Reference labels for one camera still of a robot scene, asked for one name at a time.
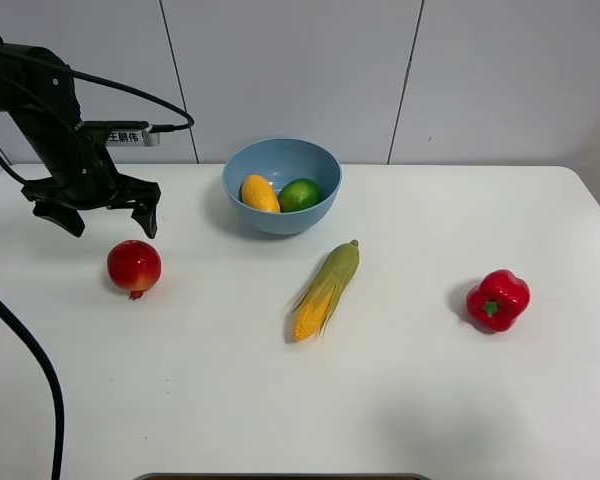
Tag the corn cob with husk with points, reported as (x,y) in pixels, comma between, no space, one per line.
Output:
(321,297)

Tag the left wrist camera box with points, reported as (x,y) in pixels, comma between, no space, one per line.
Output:
(123,133)

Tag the yellow mango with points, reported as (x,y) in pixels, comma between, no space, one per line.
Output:
(258,193)

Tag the blue plastic bowl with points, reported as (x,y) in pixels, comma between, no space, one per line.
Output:
(281,161)

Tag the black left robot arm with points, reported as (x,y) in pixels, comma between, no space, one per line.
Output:
(39,95)

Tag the green lime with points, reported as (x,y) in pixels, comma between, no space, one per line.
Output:
(299,194)

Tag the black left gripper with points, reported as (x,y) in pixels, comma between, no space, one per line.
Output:
(83,176)

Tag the red pomegranate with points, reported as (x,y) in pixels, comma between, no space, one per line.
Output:
(134,266)

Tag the red bell pepper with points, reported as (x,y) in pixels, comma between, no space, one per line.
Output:
(498,300)

